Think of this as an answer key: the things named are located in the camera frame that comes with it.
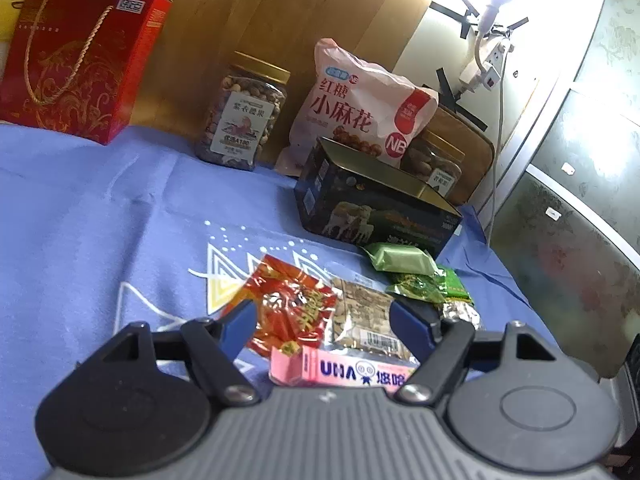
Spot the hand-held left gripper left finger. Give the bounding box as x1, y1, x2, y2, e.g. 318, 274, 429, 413
90, 299, 261, 406

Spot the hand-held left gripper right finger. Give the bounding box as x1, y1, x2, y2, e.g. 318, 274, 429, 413
390, 298, 566, 403

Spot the crinkled green snack packet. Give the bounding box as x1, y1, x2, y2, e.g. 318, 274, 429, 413
386, 272, 448, 304

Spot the clear sunflower seed packet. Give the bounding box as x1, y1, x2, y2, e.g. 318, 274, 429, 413
320, 272, 421, 367

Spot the red snack packet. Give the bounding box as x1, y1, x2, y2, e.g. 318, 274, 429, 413
220, 254, 338, 358

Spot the silver snack packet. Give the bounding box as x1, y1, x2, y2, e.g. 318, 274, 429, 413
440, 300, 483, 332

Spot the bright green snack packet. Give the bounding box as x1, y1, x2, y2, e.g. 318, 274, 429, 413
439, 266, 475, 306

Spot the light green snack packet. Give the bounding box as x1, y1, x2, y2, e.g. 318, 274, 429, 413
362, 242, 440, 277

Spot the pink candy box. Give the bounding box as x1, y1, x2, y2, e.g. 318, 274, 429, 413
270, 345, 421, 389

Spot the dark tin box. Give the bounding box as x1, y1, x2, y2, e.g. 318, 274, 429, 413
294, 137, 463, 261

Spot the nut jar with gold lid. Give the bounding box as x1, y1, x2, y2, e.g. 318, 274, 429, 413
402, 130, 466, 204

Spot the blue printed blanket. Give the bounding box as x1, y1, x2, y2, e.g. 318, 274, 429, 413
0, 125, 601, 480

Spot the small wooden board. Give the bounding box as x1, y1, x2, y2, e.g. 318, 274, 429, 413
425, 105, 496, 207

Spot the nut jar with white label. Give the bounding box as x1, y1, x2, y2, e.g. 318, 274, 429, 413
195, 51, 291, 172

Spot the frosted glass sliding door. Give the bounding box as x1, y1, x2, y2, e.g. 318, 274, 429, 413
490, 0, 640, 381

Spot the pink snack bag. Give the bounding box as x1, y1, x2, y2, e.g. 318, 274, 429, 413
276, 37, 440, 177

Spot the white power strip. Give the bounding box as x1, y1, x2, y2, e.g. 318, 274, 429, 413
459, 40, 516, 94

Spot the red gift box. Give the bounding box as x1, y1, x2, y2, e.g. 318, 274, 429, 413
0, 0, 173, 146

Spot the wooden headboard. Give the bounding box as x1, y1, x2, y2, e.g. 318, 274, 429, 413
125, 0, 432, 163

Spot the white gooseneck lamp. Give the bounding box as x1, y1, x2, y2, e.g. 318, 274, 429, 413
460, 0, 518, 73

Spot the yellow plush toy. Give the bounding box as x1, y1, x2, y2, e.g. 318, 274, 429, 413
0, 0, 37, 43

